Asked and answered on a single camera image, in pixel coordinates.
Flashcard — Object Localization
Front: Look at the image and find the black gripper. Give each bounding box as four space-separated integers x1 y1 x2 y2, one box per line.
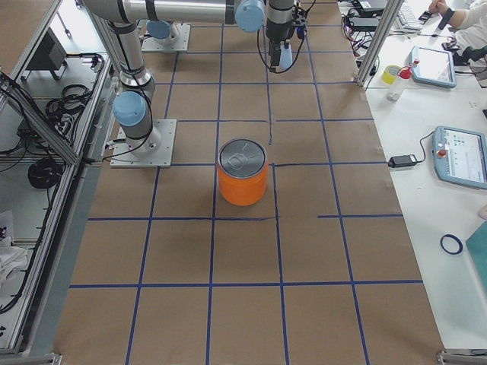
266 11 307 68

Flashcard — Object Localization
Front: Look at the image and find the light blue plastic cup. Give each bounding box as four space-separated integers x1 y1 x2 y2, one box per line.
279 42 293 71

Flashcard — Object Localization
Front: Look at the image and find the yellow tape roll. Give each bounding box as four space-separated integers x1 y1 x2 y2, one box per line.
381 65 401 85

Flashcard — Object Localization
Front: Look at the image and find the red cap clear bottle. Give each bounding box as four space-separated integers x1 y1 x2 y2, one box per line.
387 65 412 102

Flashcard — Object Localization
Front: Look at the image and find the orange can with metal lid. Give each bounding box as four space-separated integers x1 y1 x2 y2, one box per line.
218 138 268 206

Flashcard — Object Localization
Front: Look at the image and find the teach pendant far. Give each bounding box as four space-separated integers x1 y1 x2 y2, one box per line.
409 46 457 88

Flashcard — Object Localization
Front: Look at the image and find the teach pendant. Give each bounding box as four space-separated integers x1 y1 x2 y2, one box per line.
409 46 457 88
432 126 486 190

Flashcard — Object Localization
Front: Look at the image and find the black power adapter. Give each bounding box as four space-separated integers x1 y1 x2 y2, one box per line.
387 154 419 168

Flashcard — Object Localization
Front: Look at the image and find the teach pendant near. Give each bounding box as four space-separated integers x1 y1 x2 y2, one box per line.
432 126 486 190

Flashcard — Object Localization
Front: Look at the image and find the aluminium frame post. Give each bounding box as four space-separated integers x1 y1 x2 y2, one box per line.
355 0 403 86

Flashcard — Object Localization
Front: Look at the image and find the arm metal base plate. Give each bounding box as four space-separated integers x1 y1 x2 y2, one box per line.
110 119 177 168
142 23 191 53

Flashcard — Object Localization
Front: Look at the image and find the blue tape ring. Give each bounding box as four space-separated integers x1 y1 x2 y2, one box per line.
439 233 463 256

